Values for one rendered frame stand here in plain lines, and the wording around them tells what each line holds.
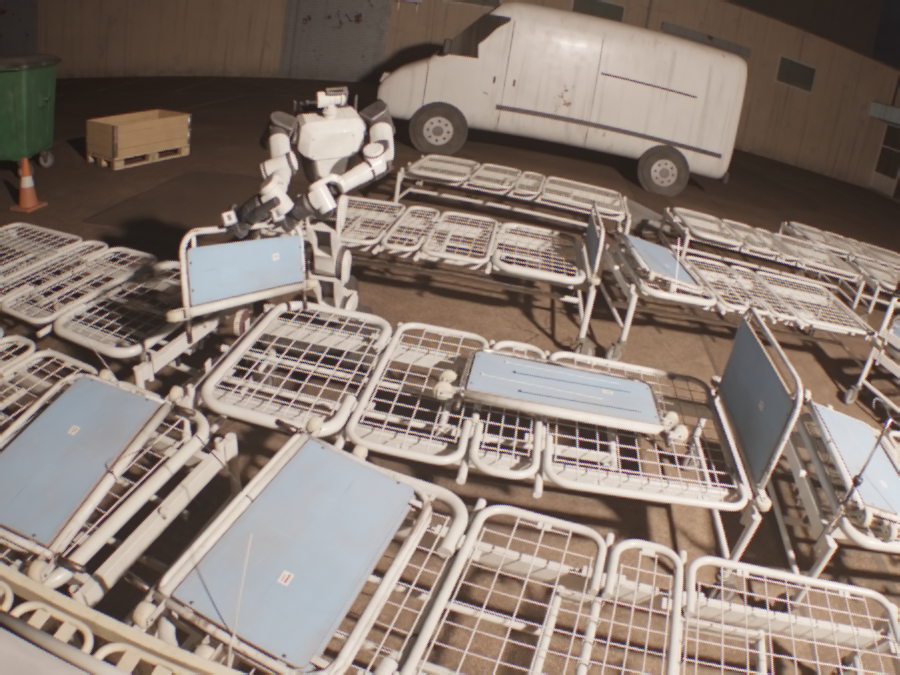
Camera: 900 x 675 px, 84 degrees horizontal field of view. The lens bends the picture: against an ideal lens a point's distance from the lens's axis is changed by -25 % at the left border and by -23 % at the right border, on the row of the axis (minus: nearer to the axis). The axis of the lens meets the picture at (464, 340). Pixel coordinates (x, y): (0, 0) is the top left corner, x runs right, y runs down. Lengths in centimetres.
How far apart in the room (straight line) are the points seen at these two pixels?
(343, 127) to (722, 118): 783
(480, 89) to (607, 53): 192
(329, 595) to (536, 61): 829
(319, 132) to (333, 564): 166
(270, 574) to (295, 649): 21
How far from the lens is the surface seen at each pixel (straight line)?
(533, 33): 911
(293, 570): 149
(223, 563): 149
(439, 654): 205
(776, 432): 217
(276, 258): 251
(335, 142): 257
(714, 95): 975
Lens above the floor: 169
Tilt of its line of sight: 27 degrees down
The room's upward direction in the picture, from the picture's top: 9 degrees clockwise
